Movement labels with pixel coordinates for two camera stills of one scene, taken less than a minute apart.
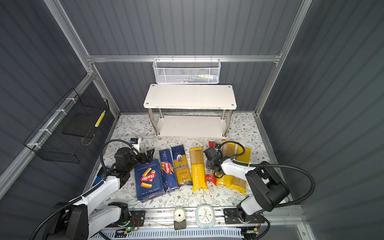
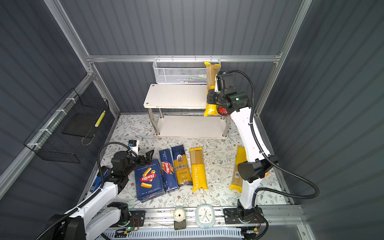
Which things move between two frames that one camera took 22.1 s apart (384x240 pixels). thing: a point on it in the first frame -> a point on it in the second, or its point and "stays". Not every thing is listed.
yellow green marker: [100, 119] stays
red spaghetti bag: [210, 176] -> [222, 110]
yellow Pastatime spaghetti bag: [198, 177] stays
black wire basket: [60, 136] stays
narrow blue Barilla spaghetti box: [170, 177] stays
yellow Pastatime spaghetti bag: [228, 149] -> [212, 70]
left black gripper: [143, 160] stays
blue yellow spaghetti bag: [182, 166] stays
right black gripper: [208, 165] -> [210, 94]
